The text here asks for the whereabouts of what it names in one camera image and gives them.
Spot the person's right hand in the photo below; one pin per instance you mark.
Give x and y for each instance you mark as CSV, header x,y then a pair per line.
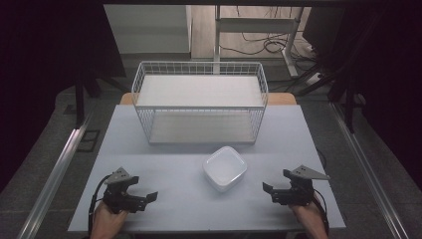
x,y
308,219

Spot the white metal desk frame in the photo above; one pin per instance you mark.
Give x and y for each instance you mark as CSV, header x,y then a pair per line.
x,y
255,25

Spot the person's left hand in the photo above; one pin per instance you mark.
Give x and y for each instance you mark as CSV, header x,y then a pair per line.
x,y
106,221

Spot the dark curtain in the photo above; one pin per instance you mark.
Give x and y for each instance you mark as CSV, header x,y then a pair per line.
x,y
384,73
43,66

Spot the white cabinet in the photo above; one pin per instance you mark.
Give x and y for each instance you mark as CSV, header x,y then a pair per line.
x,y
149,29

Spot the dark floor hatch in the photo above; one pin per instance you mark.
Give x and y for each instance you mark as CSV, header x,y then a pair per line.
x,y
89,140

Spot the white power strip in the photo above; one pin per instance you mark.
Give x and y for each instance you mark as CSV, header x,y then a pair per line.
x,y
313,79

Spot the aluminium rail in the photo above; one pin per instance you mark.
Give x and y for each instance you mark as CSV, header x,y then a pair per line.
x,y
54,176
368,172

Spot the white square bowl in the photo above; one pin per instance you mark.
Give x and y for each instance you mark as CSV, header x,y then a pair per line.
x,y
225,168

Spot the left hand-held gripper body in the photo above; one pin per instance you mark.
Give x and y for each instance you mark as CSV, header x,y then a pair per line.
x,y
116,196

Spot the black stand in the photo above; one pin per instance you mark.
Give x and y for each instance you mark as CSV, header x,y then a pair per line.
x,y
79,103

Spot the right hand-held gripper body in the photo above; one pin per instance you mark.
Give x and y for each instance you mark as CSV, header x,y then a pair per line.
x,y
299,190

